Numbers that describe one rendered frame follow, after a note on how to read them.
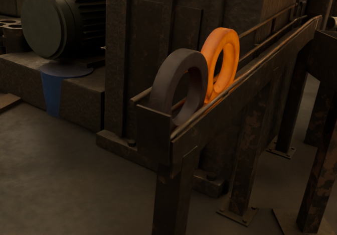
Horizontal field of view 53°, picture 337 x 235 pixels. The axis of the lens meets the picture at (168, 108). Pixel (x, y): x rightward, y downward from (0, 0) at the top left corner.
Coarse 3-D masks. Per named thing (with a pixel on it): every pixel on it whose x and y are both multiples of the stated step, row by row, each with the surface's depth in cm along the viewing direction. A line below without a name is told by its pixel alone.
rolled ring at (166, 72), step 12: (168, 60) 62; (180, 60) 61; (192, 60) 65; (204, 60) 70; (168, 72) 60; (180, 72) 62; (192, 72) 71; (204, 72) 71; (156, 84) 61; (168, 84) 60; (192, 84) 73; (204, 84) 73; (156, 96) 61; (168, 96) 61; (192, 96) 74; (204, 96) 75; (156, 108) 61; (168, 108) 62; (192, 108) 73; (180, 120) 71
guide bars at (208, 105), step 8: (320, 16) 156; (304, 24) 134; (296, 32) 125; (288, 40) 117; (280, 48) 110; (264, 56) 101; (256, 64) 95; (248, 72) 90; (240, 80) 86; (216, 96) 77; (208, 104) 73; (200, 112) 70; (192, 120) 68; (176, 128) 65; (184, 128) 66; (176, 136) 64
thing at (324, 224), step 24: (312, 48) 111; (336, 48) 97; (312, 72) 110; (336, 72) 96; (336, 96) 109; (336, 120) 108; (336, 144) 111; (312, 168) 121; (336, 168) 115; (312, 192) 120; (288, 216) 134; (312, 216) 123
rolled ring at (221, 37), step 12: (216, 36) 76; (228, 36) 78; (204, 48) 75; (216, 48) 74; (228, 48) 84; (216, 60) 76; (228, 60) 87; (228, 72) 87; (216, 84) 87; (228, 84) 87
